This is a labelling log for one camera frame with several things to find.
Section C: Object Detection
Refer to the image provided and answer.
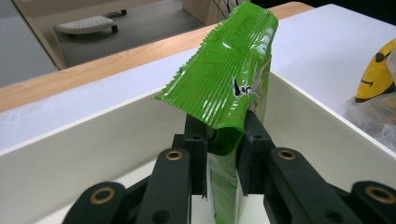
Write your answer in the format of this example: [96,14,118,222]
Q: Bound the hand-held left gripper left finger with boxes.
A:
[136,113,208,224]

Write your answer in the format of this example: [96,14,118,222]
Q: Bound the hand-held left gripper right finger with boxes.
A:
[237,109,365,224]

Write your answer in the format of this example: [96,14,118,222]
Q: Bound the white plastic tray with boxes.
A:
[0,69,396,224]

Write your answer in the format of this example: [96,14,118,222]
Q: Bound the clear plastic bag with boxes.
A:
[342,38,396,153]

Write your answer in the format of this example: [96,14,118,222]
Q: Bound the green snack packet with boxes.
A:
[154,1,279,224]

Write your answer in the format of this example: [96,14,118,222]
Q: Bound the black hanging cables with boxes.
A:
[212,0,245,16]

